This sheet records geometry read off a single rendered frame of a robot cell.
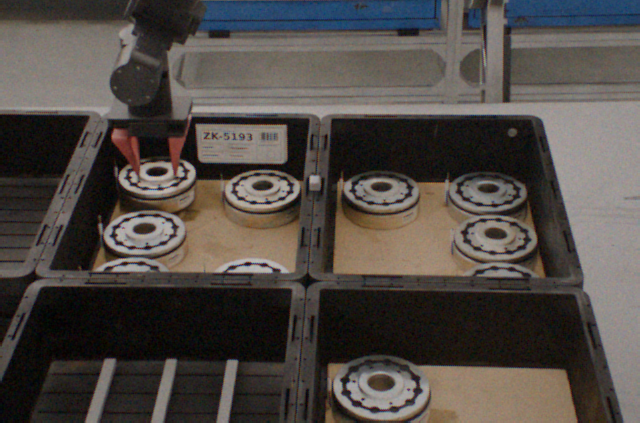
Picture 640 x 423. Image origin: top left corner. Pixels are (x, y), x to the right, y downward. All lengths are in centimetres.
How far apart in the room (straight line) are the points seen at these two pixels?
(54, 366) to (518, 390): 51
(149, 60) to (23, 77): 261
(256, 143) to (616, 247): 55
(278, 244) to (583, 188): 60
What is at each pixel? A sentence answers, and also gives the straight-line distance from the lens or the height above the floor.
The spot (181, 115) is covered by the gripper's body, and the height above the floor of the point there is 98.
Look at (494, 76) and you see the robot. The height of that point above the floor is 68.
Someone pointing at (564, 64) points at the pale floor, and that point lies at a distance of 405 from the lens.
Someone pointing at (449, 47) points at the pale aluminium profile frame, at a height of 27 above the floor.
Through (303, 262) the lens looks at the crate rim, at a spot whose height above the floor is 93.
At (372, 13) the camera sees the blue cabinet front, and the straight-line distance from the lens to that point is 344.
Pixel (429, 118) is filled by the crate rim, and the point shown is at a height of 93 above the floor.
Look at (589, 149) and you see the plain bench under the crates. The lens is 207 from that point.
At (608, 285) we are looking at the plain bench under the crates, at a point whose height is 70.
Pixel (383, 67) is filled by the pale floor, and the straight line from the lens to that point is 398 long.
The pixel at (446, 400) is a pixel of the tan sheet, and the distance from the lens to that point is 131.
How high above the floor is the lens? 169
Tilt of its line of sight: 30 degrees down
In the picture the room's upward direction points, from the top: 1 degrees counter-clockwise
